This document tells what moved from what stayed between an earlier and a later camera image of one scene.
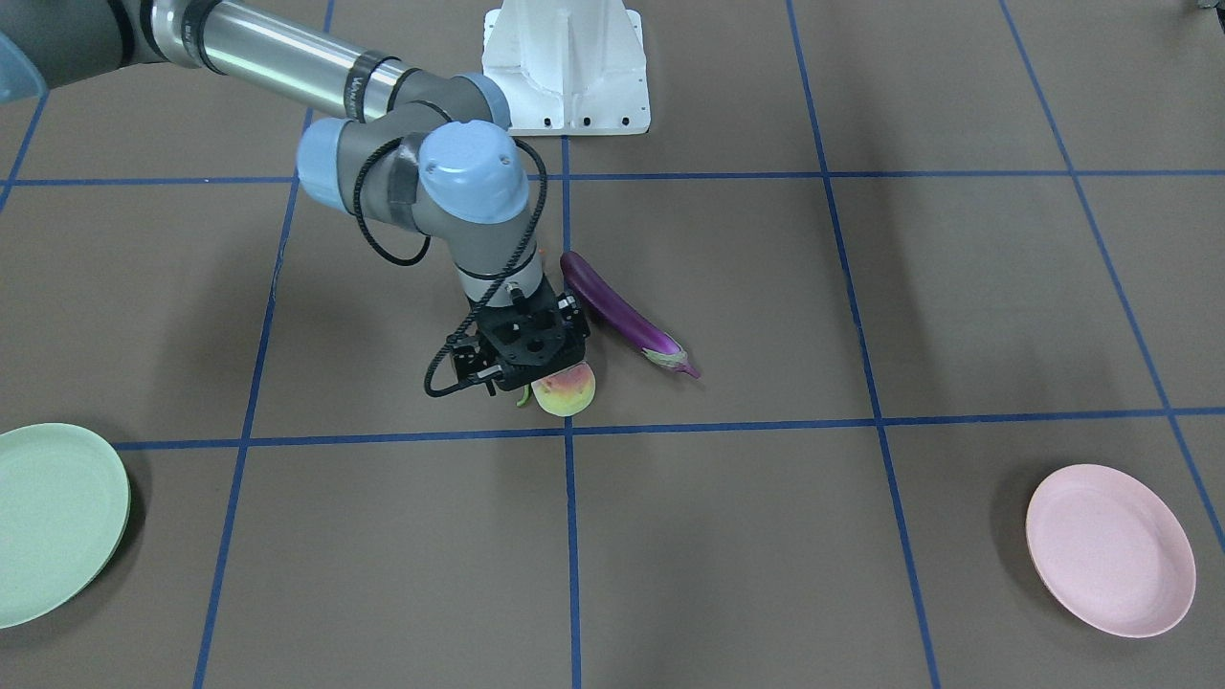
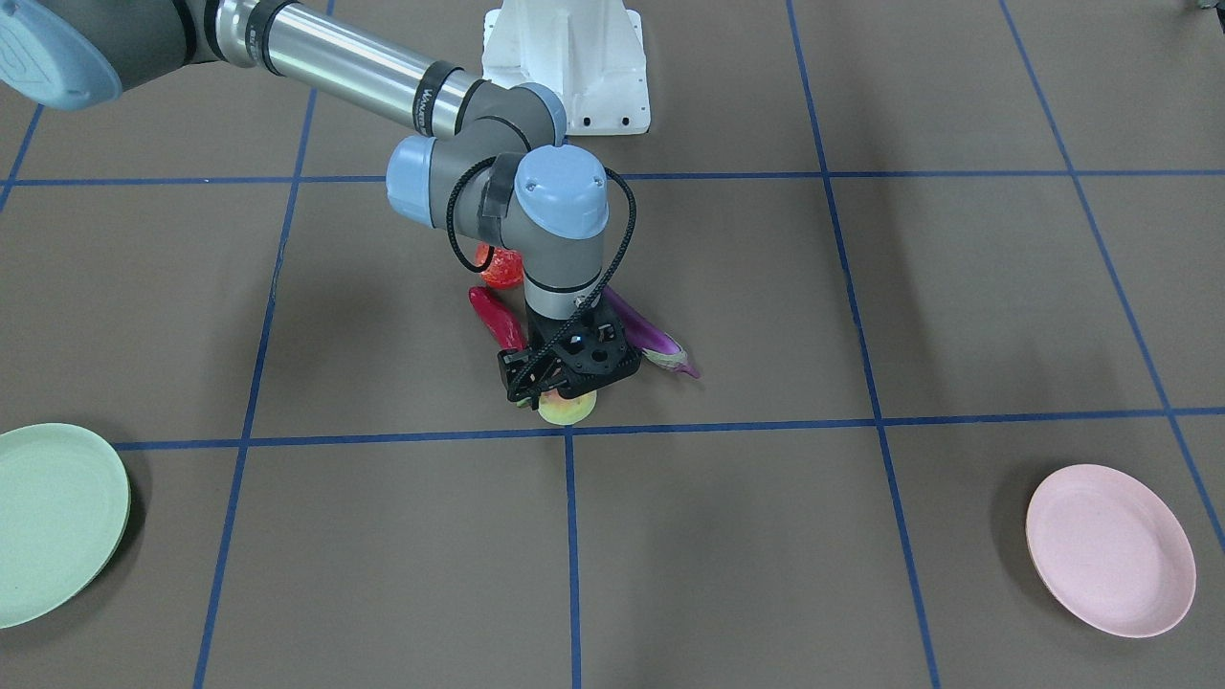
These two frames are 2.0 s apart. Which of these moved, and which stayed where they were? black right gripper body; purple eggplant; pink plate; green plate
Moved: black right gripper body
Stayed: pink plate; purple eggplant; green plate
